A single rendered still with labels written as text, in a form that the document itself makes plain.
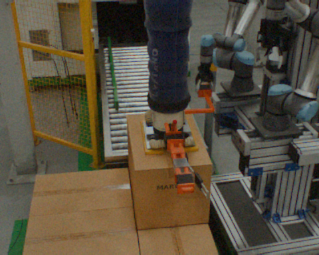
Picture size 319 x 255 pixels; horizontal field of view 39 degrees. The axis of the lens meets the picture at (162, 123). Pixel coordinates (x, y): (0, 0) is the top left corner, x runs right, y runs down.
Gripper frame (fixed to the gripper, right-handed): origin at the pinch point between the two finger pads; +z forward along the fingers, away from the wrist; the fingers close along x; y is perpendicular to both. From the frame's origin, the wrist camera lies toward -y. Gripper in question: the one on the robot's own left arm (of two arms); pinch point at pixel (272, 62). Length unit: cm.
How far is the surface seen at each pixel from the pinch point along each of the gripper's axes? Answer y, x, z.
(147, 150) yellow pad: 52, -27, 56
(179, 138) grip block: 38, -15, 43
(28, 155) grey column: 129, -155, 131
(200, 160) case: 27, -14, 58
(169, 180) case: 44, -11, 66
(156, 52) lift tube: 45, -34, 4
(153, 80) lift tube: 47, -36, 19
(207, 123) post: -16, -128, 104
